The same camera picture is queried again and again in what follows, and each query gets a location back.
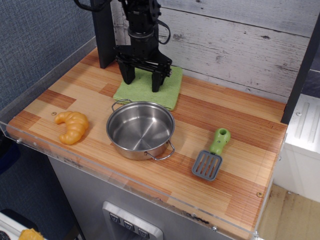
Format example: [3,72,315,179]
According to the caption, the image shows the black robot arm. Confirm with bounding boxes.
[115,0,172,93]

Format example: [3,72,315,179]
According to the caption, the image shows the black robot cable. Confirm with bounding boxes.
[73,0,172,46]

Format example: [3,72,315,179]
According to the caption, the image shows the stainless steel pot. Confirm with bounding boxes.
[106,99,176,161]

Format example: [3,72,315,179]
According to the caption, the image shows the silver button control panel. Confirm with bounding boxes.
[102,201,164,240]

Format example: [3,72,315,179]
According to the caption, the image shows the green grey toy spatula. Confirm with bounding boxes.
[191,128,231,181]

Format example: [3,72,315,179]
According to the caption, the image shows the green towel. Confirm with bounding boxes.
[113,66,183,111]

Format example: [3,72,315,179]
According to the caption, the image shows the black right vertical post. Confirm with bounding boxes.
[280,15,320,125]

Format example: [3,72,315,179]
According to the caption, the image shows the white aluminium side block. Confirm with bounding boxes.
[285,94,320,154]

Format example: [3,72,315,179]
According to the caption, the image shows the orange plastic croissant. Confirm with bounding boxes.
[54,111,89,145]

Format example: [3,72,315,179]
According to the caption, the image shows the black vertical post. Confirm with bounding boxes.
[280,15,320,125]
[92,3,116,69]

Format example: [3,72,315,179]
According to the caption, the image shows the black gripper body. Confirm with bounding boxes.
[114,37,172,77]

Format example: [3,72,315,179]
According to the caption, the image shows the yellow black object bottom left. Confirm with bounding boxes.
[0,228,45,240]

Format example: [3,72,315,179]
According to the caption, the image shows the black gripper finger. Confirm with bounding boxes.
[152,71,167,93]
[118,61,136,85]

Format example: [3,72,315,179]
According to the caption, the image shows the clear acrylic table guard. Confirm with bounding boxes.
[0,40,287,240]

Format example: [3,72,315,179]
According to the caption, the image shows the black left vertical post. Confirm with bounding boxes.
[92,3,116,69]

